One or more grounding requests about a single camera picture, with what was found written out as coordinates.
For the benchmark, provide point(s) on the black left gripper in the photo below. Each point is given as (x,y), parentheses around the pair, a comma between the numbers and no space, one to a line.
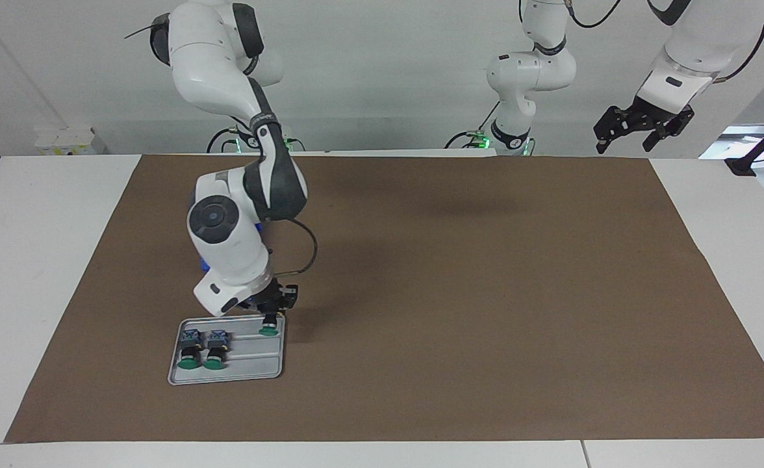
(648,114)

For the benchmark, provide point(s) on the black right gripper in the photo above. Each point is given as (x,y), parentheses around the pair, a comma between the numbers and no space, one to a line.
(270,298)

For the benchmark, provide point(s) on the green mushroom push button switch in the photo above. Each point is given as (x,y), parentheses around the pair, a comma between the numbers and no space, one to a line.
(190,364)
(267,331)
(215,364)

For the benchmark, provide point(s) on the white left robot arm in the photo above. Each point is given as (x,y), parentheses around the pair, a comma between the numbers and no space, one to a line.
(525,71)

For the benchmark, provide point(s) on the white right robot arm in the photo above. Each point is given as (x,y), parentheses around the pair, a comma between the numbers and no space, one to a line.
(226,247)

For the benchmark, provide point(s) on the silver metal tray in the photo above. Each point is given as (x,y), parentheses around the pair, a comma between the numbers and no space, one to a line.
(252,367)

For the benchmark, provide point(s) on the blue plastic storage bin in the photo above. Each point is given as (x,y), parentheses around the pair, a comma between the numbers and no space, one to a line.
(204,265)

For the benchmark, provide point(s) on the white side bench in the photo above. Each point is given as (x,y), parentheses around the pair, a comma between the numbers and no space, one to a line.
(720,146)

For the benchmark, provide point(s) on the brown table mat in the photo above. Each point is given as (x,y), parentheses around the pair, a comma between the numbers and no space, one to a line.
(486,325)

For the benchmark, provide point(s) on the black camera stand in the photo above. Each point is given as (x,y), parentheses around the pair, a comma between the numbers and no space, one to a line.
(742,166)

